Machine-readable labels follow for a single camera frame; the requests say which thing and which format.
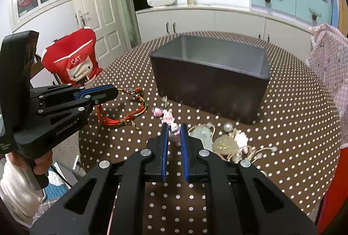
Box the pink checkered cloth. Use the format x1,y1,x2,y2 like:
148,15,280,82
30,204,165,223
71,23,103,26
306,24,347,149

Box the red chair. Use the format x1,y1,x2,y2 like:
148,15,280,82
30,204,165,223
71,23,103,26
317,148,347,234

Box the white panel door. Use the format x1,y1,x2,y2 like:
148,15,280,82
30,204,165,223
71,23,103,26
73,0,129,68

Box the brown polka dot tablecloth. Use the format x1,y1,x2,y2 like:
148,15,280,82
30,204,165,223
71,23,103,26
79,32,341,234

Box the left hand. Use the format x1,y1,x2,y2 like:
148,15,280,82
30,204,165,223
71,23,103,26
6,150,53,175

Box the pink plush charm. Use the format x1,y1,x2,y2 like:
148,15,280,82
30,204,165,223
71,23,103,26
152,107,181,147

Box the hanging clothes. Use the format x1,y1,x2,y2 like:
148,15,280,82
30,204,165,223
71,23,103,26
330,0,347,37

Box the red cord bracelet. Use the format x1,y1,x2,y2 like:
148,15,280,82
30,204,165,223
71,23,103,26
95,87,150,131

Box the gold pendant necklace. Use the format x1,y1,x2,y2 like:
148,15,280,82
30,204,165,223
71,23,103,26
212,128,278,163

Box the jade pendant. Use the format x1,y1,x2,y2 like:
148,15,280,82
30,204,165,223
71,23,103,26
188,122,215,151

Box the white pearl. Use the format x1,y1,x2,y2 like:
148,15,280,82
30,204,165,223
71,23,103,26
223,122,234,134

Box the red cat chair cover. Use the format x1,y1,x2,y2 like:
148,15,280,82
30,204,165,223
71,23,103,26
41,27,103,86

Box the teal drawer unit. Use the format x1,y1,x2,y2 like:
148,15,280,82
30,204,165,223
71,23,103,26
250,0,331,27

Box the dark rectangular storage box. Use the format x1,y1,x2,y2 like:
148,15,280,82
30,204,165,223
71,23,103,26
150,35,270,123

